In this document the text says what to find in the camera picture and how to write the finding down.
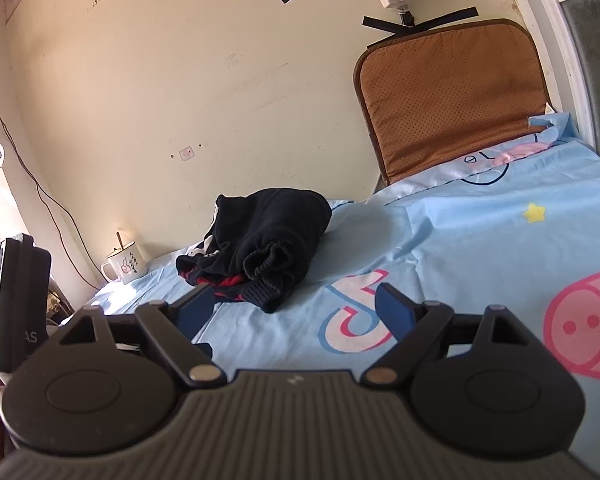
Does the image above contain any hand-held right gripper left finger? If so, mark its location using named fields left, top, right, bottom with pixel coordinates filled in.
left=60, top=282, right=226, bottom=386

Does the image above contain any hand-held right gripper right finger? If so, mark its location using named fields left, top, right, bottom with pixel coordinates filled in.
left=362, top=283, right=528, bottom=386

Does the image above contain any dark reindeer knit sweater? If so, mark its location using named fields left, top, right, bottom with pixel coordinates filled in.
left=176, top=187, right=333, bottom=314

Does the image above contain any blue cartoon printed bedsheet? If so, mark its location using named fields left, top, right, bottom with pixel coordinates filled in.
left=55, top=111, right=600, bottom=461

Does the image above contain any white enamel mug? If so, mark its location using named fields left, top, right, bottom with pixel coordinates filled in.
left=101, top=241, right=148, bottom=286

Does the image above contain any brown seat cushion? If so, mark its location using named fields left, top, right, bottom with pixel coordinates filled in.
left=353, top=18, right=554, bottom=187

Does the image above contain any window glass pane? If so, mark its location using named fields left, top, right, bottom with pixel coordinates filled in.
left=536, top=0, right=600, bottom=172

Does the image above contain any black wall cable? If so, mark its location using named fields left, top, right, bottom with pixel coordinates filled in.
left=0, top=49, right=105, bottom=292

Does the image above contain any white window frame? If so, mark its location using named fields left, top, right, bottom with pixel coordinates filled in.
left=494, top=0, right=600, bottom=153

